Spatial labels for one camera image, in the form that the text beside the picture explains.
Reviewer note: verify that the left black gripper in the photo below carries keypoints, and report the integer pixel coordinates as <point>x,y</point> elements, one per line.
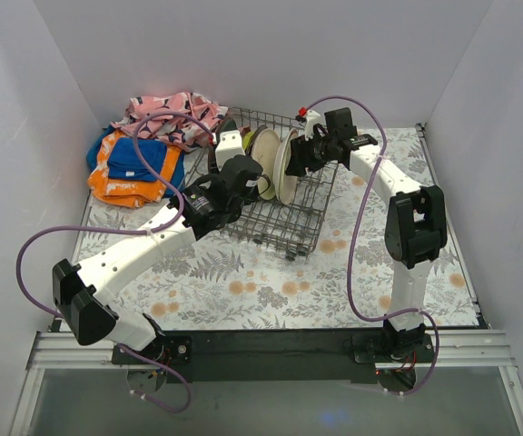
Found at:
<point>250,169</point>

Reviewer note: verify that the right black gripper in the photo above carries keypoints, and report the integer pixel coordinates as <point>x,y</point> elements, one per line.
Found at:
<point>298,155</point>

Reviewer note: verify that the cream leaf plate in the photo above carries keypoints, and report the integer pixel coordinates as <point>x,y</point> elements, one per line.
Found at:
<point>286,186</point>
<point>265,145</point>

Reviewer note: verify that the red teal flower plate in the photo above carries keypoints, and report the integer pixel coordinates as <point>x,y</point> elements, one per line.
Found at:
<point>283,154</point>

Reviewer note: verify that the dark blue plate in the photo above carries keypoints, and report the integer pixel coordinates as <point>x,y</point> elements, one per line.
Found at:
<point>226,125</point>

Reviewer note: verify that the olive polka dot plate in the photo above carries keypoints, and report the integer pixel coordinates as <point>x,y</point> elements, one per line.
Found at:
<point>246,140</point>

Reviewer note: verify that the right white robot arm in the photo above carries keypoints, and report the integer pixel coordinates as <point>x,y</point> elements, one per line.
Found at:
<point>416,224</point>

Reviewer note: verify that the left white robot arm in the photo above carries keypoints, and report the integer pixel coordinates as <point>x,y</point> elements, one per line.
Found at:
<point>85,293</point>

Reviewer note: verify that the pink patterned cloth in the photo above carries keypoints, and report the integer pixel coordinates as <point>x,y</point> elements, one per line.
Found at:
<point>173,129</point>

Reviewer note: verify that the floral tablecloth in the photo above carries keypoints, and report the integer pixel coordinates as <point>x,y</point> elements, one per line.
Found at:
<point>227,284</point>

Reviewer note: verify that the orange blue cloth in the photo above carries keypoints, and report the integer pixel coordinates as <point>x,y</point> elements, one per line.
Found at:
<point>118,176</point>

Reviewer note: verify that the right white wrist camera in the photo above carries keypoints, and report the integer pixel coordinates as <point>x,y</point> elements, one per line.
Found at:
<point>308,118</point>

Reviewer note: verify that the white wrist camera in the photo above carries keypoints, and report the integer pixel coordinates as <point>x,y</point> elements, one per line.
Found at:
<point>308,118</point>
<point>229,145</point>

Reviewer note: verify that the grey wire dish rack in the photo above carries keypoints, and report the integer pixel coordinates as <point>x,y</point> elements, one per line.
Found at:
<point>291,229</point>

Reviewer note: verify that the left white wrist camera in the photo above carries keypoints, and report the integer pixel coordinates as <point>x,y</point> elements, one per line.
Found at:
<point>229,145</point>

